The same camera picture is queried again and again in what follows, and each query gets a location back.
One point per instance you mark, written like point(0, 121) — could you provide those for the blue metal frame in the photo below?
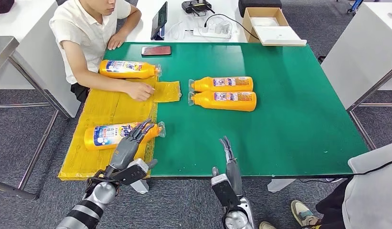
point(355, 4)

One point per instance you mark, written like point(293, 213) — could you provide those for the white table foot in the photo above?
point(279, 185)
point(140, 186)

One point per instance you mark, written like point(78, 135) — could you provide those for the black router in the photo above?
point(197, 6)

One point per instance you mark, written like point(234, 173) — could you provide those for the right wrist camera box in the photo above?
point(224, 192)

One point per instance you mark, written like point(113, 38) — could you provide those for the person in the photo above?
point(373, 196)
point(85, 34)

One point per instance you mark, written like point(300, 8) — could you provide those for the white power strip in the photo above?
point(213, 33)

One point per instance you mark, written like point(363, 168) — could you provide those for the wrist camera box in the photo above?
point(132, 173)
point(224, 192)

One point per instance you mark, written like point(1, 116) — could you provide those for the dark bag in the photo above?
point(2, 6)

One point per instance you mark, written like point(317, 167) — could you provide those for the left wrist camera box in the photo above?
point(132, 173)

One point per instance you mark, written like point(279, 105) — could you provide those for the open cardboard box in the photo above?
point(263, 13)

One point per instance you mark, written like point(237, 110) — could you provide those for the black tablet on stand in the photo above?
point(158, 20)

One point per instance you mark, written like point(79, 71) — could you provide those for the orange detergent bottle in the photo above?
point(104, 137)
point(221, 84)
point(224, 101)
point(126, 69)

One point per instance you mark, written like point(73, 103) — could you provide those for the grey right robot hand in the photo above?
point(235, 177)

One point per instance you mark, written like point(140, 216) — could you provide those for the dark red smartphone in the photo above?
point(156, 51)

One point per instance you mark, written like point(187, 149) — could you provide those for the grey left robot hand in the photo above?
point(124, 151)

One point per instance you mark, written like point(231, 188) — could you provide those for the steel table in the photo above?
point(1, 47)

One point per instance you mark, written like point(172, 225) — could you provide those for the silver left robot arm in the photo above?
point(97, 196)

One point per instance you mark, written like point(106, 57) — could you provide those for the white desk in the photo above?
point(175, 9)
point(357, 47)
point(25, 22)

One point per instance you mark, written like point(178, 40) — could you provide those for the white foam packaging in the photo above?
point(279, 34)

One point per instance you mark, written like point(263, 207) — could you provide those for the black case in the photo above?
point(259, 6)

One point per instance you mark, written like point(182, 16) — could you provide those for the green table mat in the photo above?
point(278, 126)

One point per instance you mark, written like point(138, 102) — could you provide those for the yellow plastic sheet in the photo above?
point(97, 104)

